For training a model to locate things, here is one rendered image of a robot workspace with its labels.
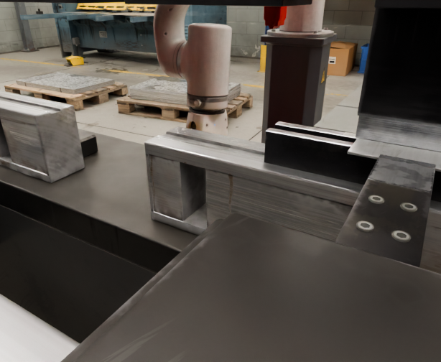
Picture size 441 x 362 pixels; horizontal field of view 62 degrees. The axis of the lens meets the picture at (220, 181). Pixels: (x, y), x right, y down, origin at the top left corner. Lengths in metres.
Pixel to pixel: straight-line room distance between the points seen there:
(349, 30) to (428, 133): 6.69
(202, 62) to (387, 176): 0.53
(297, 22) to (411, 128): 0.84
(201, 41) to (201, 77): 0.06
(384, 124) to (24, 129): 0.44
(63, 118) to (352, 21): 6.58
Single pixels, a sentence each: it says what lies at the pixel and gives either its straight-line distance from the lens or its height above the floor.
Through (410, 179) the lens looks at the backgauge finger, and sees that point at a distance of 0.25.
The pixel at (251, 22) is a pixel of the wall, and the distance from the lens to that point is 7.46.
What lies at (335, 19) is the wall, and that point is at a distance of 7.02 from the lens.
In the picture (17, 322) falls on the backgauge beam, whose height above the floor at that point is 0.98.
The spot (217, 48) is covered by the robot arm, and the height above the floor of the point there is 1.02.
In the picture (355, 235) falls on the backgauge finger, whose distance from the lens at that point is 0.18.
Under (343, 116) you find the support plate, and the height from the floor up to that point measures 1.00.
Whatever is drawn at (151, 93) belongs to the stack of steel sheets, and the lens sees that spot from 3.83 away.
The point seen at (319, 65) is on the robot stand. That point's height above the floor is 0.93.
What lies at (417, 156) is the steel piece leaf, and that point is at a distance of 0.30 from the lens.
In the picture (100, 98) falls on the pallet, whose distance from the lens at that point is 4.45.
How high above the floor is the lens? 1.10
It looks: 27 degrees down
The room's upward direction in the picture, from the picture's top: straight up
